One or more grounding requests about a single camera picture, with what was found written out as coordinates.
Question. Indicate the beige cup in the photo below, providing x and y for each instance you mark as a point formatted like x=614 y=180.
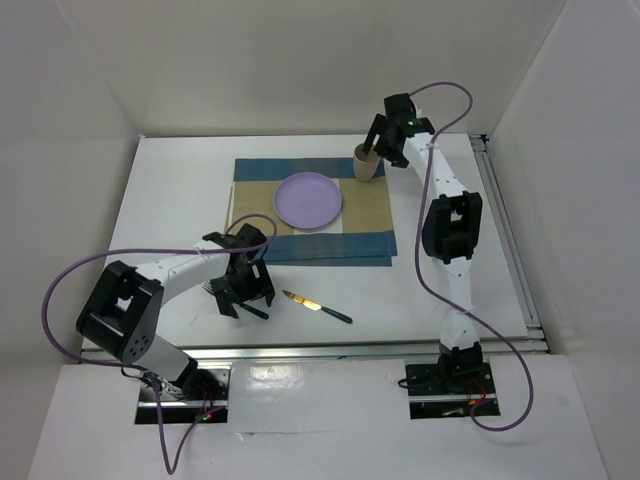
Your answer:
x=365 y=164

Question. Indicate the gold fork green handle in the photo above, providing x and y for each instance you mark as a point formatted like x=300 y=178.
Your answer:
x=252 y=310

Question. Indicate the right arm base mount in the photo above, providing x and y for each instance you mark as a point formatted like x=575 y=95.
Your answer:
x=431 y=396

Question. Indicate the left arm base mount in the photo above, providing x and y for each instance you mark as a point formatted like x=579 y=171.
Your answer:
x=206 y=397

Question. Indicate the purple plate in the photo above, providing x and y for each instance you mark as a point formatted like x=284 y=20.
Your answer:
x=307 y=201

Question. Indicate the aluminium right rail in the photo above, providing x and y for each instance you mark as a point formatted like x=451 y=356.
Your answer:
x=480 y=148

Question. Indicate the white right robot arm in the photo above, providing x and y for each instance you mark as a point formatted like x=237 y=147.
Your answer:
x=448 y=235

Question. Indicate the gold knife green handle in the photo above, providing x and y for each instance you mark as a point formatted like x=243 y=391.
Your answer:
x=316 y=307

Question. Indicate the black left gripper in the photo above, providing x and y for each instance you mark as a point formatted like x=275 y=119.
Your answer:
x=258 y=287

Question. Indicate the blue beige white placemat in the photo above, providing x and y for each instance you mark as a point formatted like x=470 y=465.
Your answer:
x=362 y=235

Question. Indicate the aluminium front rail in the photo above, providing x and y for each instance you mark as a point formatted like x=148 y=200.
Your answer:
x=527 y=346

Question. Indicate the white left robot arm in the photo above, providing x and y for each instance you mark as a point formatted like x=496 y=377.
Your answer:
x=123 y=310

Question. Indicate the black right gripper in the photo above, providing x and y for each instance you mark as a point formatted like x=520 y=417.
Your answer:
x=379 y=127

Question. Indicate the aluminium rail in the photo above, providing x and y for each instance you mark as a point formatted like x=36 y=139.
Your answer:
x=480 y=148
x=527 y=346

